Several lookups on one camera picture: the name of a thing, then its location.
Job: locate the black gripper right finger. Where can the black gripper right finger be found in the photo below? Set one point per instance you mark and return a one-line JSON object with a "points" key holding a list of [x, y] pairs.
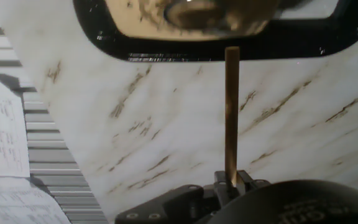
{"points": [[250, 183]]}

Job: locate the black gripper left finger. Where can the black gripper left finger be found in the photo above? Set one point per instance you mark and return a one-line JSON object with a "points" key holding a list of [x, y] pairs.
{"points": [[179, 205]]}

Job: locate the short wooden stick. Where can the short wooden stick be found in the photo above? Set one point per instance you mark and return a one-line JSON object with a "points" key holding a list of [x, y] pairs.
{"points": [[231, 118]]}

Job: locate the beige rotary phone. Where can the beige rotary phone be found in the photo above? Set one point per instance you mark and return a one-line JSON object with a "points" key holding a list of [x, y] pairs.
{"points": [[135, 21]]}

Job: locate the white marble pattern mat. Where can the white marble pattern mat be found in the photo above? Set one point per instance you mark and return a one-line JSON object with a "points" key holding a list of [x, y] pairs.
{"points": [[166, 124]]}

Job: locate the black C-clamp with steel screw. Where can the black C-clamp with steel screw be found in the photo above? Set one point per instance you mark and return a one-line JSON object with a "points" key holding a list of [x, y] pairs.
{"points": [[166, 51]]}

